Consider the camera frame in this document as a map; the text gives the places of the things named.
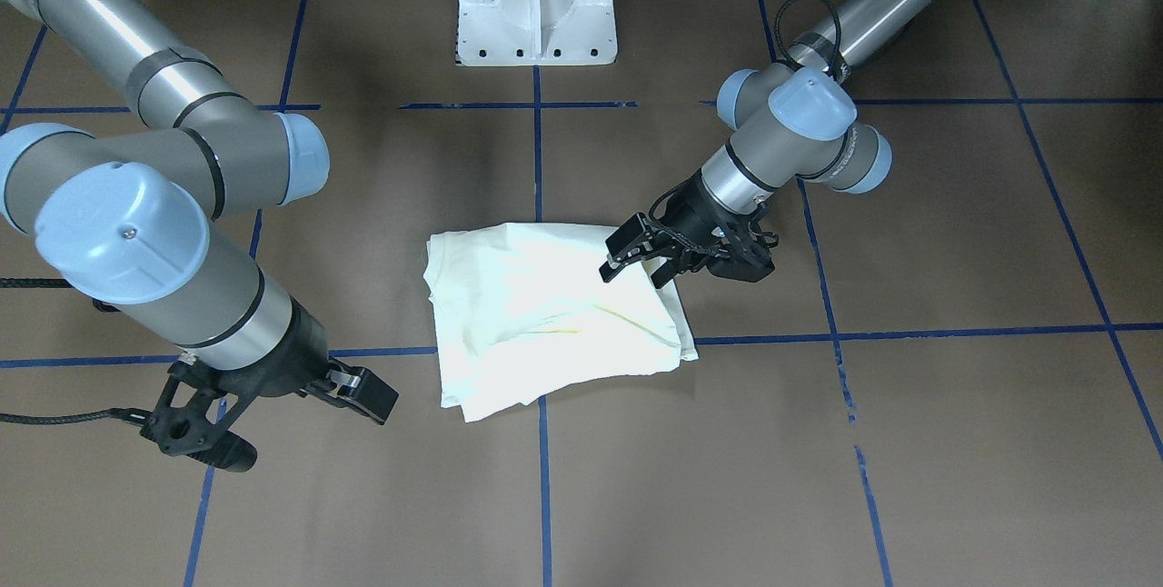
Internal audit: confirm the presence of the cream long sleeve cat shirt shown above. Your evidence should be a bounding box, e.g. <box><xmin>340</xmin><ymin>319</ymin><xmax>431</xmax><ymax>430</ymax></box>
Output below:
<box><xmin>423</xmin><ymin>223</ymin><xmax>699</xmax><ymax>423</ymax></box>

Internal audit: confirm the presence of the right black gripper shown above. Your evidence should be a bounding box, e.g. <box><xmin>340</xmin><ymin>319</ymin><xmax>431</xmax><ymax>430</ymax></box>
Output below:
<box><xmin>217</xmin><ymin>305</ymin><xmax>400</xmax><ymax>425</ymax></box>

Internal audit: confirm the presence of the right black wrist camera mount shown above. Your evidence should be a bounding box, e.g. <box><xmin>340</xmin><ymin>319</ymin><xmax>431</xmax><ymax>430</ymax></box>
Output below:
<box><xmin>140</xmin><ymin>353</ymin><xmax>258</xmax><ymax>473</ymax></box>

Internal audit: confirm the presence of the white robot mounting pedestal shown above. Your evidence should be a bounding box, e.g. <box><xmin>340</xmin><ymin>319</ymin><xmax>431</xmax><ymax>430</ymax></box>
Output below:
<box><xmin>454</xmin><ymin>0</ymin><xmax>619</xmax><ymax>69</ymax></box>

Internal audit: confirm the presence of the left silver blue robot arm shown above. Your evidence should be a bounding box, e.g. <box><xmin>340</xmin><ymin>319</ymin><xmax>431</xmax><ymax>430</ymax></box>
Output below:
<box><xmin>599</xmin><ymin>0</ymin><xmax>936</xmax><ymax>288</ymax></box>

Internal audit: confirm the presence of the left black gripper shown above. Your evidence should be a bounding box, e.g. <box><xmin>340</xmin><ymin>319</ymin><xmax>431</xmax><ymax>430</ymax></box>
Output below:
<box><xmin>599</xmin><ymin>172</ymin><xmax>739</xmax><ymax>289</ymax></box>

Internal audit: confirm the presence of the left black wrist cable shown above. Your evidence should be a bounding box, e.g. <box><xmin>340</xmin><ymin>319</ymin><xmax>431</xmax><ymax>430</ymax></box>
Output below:
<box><xmin>772</xmin><ymin>0</ymin><xmax>846</xmax><ymax>88</ymax></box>

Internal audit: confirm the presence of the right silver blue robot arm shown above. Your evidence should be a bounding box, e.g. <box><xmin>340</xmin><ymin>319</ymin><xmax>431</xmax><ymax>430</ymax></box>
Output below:
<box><xmin>3</xmin><ymin>0</ymin><xmax>395</xmax><ymax>424</ymax></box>

